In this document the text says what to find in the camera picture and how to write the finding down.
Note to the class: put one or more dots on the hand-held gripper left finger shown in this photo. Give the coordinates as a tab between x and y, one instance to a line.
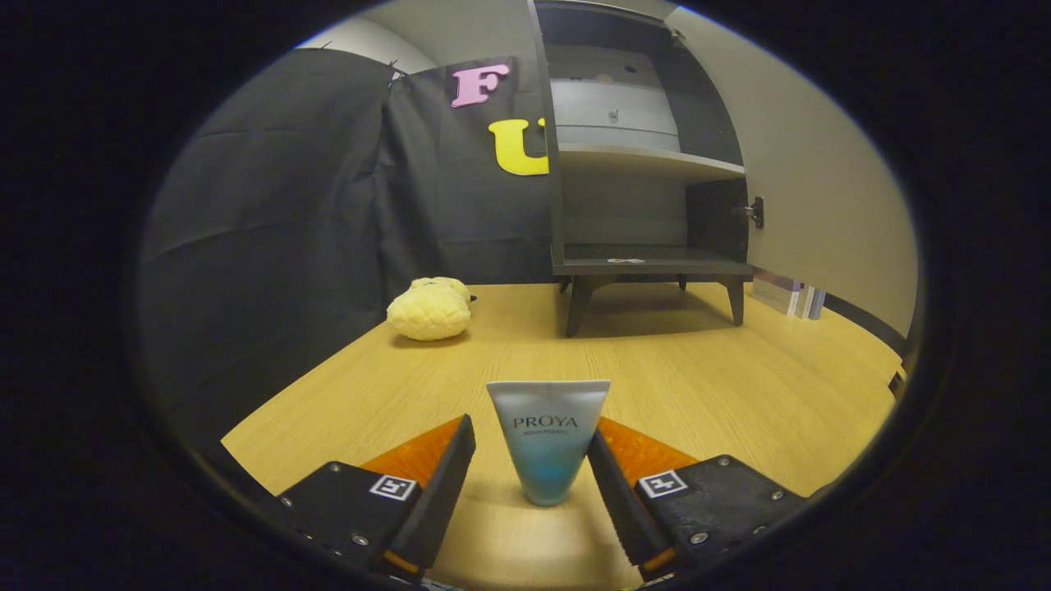
443	492

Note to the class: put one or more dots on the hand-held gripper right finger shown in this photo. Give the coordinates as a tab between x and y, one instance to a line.
624	501

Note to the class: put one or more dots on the white and blue tube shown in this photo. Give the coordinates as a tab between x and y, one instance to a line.
548	443

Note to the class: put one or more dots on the beige cabinet door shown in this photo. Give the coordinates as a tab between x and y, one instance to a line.
813	180

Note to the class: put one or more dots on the yellow bun-shaped toy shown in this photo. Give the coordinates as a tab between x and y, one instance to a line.
429	316
447	284

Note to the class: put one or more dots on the black backdrop cloth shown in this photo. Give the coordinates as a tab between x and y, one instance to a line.
271	230

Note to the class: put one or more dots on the dark grey cabinet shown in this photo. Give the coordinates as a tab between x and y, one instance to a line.
640	160

